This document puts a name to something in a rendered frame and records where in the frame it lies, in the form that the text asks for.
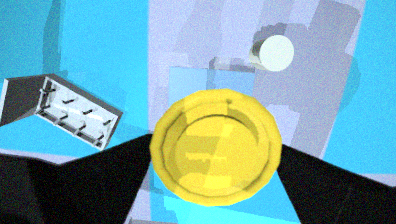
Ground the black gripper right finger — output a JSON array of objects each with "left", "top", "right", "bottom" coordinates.
[{"left": 276, "top": 143, "right": 396, "bottom": 224}]

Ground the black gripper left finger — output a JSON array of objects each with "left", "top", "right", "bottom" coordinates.
[{"left": 0, "top": 134, "right": 152, "bottom": 224}]

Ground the yellow plate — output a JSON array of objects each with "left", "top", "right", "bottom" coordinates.
[{"left": 150, "top": 88, "right": 282, "bottom": 206}]

